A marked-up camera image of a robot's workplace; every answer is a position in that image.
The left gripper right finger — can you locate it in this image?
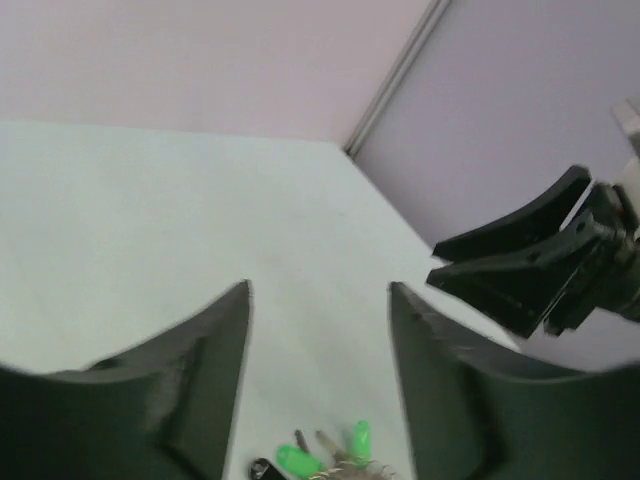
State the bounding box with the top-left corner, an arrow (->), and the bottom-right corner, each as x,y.
389,282 -> 639,479

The green key tag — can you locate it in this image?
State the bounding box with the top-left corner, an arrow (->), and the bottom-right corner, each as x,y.
350,420 -> 372,462
276,445 -> 325,479

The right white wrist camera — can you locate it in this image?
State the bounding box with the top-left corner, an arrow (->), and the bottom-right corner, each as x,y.
612,94 -> 639,218

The black key tag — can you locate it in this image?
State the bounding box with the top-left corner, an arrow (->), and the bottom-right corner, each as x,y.
248,458 -> 287,480

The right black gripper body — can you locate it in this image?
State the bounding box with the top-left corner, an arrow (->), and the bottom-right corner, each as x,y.
544,182 -> 639,335

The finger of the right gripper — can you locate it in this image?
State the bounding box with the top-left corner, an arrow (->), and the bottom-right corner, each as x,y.
426,215 -> 574,338
433,165 -> 592,262

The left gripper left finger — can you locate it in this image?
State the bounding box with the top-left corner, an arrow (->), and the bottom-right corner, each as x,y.
1,281 -> 251,479

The right aluminium frame post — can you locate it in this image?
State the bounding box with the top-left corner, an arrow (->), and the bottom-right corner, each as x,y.
343,0 -> 451,158

